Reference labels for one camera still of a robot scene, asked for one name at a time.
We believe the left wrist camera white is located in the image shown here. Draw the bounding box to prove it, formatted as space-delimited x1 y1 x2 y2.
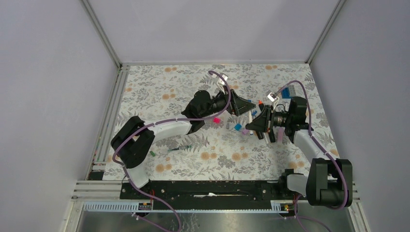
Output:
216 73 228 93

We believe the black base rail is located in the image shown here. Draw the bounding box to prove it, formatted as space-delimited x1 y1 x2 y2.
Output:
119 180 298 212

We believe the purple cable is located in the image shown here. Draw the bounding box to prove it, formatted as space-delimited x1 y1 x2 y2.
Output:
112 70 232 232
275 80 349 232

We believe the white blue marker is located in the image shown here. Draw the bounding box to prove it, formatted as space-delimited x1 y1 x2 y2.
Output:
248 110 253 135

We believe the cyan highlighter cap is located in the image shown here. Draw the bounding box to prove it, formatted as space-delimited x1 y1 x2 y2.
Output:
234 124 242 131

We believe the blue box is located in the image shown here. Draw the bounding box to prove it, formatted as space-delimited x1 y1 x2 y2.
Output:
281 85 297 99

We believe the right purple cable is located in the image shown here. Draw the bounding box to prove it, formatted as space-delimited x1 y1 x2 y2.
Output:
275 80 349 232

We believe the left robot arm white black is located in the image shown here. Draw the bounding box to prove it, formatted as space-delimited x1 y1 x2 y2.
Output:
110 90 256 199

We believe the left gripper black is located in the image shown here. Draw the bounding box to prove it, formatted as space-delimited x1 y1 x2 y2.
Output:
200 86 255 118

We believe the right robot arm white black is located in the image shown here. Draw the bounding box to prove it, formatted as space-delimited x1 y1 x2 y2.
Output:
246 97 353 209

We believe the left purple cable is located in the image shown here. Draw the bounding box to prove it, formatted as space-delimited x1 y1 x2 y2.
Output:
112 70 232 232

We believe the black highlighter pink cap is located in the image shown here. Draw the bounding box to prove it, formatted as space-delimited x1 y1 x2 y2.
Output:
256 131 264 140

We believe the floral patterned table mat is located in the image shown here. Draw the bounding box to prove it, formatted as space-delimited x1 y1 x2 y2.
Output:
114 64 339 180

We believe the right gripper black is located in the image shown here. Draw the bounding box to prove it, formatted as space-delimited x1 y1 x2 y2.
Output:
245 105 292 133

